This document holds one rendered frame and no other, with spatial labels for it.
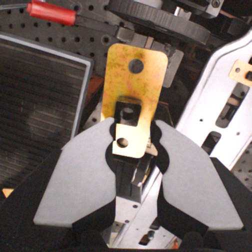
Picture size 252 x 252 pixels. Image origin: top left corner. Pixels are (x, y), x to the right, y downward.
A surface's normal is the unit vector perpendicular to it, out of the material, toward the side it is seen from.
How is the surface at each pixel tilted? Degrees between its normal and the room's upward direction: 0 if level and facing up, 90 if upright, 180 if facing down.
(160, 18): 2
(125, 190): 90
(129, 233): 0
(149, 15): 6
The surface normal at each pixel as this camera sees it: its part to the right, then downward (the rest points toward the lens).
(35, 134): -0.08, 0.45
